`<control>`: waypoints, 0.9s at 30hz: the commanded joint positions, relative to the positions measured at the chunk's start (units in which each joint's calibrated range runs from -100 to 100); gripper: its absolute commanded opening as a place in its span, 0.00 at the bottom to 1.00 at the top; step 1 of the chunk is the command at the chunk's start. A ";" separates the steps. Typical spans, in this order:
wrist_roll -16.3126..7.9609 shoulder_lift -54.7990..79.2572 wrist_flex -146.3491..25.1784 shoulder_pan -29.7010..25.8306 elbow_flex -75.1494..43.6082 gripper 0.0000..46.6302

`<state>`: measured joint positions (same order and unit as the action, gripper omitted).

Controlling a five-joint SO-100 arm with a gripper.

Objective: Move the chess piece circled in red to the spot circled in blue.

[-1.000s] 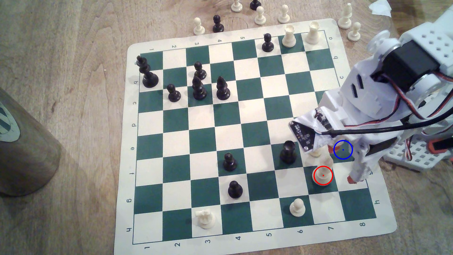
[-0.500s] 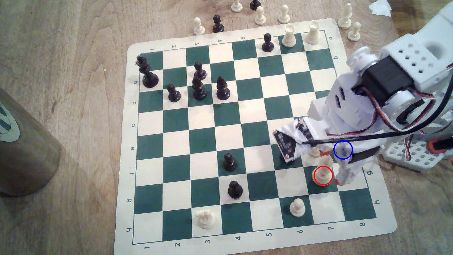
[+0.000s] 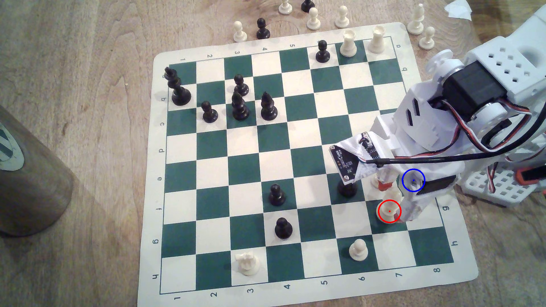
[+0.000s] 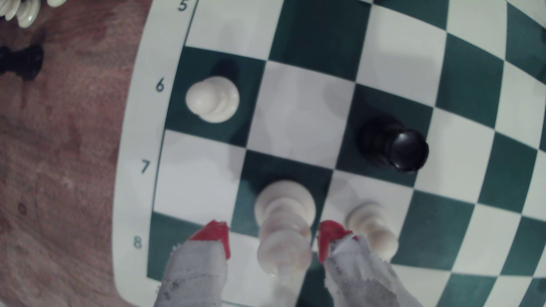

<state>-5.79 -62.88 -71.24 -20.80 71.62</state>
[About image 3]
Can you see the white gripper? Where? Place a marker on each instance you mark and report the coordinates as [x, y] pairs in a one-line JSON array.
[[426, 182]]

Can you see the white wide-base chess piece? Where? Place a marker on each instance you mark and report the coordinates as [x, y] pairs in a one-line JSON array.
[[389, 209]]

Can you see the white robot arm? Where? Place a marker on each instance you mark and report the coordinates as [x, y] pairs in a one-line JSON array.
[[490, 59]]

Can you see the black chess rook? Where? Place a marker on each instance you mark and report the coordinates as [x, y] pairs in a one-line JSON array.
[[347, 190]]

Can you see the black chess pawn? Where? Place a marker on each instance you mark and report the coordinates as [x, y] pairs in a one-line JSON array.
[[262, 30], [209, 113], [307, 5], [277, 196], [283, 229], [323, 53], [241, 86]]

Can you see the green white chess mat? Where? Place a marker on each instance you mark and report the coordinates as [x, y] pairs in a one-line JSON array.
[[273, 136]]

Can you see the black chess bishop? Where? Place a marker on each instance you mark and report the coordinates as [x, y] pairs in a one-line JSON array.
[[240, 108], [268, 108]]

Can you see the white flared-top chess piece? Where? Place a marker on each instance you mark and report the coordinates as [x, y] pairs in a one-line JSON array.
[[377, 40]]

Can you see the white chess rook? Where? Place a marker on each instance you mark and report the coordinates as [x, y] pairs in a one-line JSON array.
[[348, 44]]

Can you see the white chess knight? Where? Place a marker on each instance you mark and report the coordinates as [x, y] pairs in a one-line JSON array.
[[247, 263]]

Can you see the white chess bishop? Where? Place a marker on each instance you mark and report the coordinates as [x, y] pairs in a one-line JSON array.
[[416, 21]]

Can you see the black chess king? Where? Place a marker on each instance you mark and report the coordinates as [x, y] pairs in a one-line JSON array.
[[180, 94]]

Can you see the orange clamp part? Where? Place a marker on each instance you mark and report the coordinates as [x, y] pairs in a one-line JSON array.
[[528, 175]]

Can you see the white crumpled paper scrap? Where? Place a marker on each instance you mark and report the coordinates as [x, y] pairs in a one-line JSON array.
[[458, 9]]

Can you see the brown cylinder with green label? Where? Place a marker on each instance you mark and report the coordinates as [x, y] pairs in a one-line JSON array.
[[30, 183]]

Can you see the taped black camera board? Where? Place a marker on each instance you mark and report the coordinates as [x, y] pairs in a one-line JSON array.
[[346, 164]]

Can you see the white perforated base plate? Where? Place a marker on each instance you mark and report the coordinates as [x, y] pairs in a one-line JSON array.
[[507, 192]]

